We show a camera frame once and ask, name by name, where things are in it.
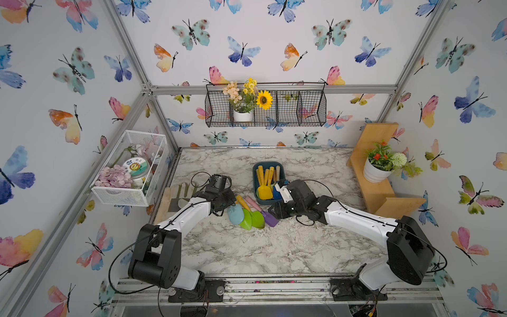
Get green trowel yellow handle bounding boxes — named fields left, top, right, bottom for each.
left=239, top=209, right=252, bottom=231
left=236, top=195, right=265, bottom=229

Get round green tin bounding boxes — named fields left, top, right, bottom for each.
left=122, top=157, right=149, bottom=178

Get pink artificial flowers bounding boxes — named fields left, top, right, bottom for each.
left=94, top=165, right=133, bottom=188

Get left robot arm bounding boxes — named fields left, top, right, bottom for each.
left=128, top=174, right=236, bottom=291

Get sunflower bouquet white pot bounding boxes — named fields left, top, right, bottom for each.
left=222, top=78, right=274, bottom=123

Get light blue trowel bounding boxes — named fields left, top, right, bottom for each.
left=227, top=204, right=245, bottom=225

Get black wire wall basket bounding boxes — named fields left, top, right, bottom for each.
left=201, top=81, right=327, bottom=132

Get wooden corner shelf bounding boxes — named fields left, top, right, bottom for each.
left=347, top=123, right=425, bottom=219

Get purple shovel pink handle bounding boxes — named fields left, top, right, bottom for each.
left=246, top=196, right=279, bottom=227

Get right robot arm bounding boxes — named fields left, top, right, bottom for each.
left=269, top=180, right=436, bottom=294

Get yellow plastic scoop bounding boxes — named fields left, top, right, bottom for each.
left=257, top=165, right=273, bottom=200

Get blue shovel wooden handle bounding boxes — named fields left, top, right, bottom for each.
left=271, top=165, right=281, bottom=200

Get white wire side basket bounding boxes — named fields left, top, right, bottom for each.
left=91, top=130, right=169, bottom=207

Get teal plastic storage box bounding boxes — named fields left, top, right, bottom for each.
left=252, top=161, right=286, bottom=206

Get potted red flowers white pot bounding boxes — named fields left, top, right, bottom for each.
left=363, top=141, right=422, bottom=184

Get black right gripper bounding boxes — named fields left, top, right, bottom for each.
left=265, top=199, right=306, bottom=219

